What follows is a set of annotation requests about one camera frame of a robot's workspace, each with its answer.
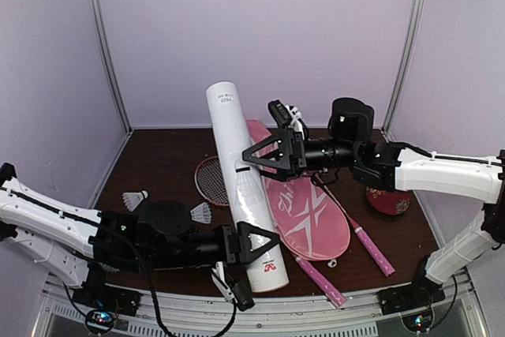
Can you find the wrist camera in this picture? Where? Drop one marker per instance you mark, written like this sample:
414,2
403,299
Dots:
288,117
233,290

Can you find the pink badminton racket left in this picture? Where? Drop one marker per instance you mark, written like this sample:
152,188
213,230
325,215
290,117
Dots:
210,184

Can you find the aluminium front rail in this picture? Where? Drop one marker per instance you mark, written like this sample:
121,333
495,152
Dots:
459,314

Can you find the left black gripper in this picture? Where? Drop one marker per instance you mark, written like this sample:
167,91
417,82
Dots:
242,242

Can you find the pink badminton racket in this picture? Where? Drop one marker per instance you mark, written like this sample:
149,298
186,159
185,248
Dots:
210,184
385,266

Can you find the red floral plate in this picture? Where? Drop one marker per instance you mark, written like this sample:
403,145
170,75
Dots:
388,203

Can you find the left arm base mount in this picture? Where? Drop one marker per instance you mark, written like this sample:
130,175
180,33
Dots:
95,293

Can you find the pink badminton racket right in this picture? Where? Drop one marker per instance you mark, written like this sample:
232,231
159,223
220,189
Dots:
385,266

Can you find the aluminium frame post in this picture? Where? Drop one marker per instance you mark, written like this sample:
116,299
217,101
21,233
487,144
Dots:
108,65
414,22

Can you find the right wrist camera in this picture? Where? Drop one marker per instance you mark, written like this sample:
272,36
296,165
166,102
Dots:
288,117

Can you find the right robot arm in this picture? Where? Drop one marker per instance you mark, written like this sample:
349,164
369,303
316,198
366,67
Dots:
390,167

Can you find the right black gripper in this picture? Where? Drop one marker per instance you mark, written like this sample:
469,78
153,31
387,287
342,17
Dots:
290,162

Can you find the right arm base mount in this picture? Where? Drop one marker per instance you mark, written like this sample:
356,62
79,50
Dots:
421,292

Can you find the right aluminium frame post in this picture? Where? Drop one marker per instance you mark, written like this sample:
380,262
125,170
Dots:
414,22

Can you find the pink racket cover bag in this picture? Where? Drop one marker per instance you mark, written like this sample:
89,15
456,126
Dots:
310,224

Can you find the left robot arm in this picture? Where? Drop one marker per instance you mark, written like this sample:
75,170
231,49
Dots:
158,235

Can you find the white shuttlecock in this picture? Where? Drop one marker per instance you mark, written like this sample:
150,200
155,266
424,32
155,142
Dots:
132,200
201,213

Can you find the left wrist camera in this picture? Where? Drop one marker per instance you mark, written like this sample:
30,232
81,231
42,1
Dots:
233,290

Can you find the left aluminium frame post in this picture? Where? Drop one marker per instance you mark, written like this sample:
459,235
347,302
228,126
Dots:
108,65

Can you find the white shuttlecock tube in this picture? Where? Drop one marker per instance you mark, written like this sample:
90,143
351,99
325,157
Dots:
244,187

